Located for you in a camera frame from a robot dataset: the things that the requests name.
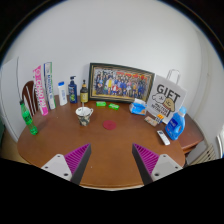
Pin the left green small box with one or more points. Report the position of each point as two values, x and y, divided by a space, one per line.
100 103

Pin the white remote control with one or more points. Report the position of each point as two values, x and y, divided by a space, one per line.
163 137

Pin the blue tissue pack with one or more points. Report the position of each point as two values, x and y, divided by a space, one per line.
138 107

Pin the red round coaster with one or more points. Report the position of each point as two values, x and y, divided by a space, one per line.
109 124

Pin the patterned ceramic mug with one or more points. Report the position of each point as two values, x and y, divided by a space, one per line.
84 114

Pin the small snack packet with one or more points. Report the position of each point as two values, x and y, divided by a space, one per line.
154 121

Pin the dark blue pump bottle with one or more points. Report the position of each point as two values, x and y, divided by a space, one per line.
72 88

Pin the white green toothpaste box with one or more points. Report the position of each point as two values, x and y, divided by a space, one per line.
49 85

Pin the green small box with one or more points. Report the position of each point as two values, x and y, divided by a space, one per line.
113 106
100 103

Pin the wooden chair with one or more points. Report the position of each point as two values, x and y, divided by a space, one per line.
29 96

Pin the white gift paper bag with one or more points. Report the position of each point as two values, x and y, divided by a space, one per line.
166 96

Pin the white plastic bottle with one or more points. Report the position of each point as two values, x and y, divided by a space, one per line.
62 93

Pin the right green small box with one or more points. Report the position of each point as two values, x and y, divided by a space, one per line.
113 106

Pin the blue detergent bottle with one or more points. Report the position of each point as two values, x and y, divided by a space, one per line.
176 124

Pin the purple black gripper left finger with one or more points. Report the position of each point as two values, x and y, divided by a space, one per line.
71 166

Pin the green plastic bottle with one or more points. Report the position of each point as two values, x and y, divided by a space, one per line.
28 119

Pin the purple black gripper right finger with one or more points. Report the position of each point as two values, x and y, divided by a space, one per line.
152 166

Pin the framed group photo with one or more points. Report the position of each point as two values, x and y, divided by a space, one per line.
116 83

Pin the amber pump bottle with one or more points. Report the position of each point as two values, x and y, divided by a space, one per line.
84 93

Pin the pink toothpaste box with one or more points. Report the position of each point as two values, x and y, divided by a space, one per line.
39 91

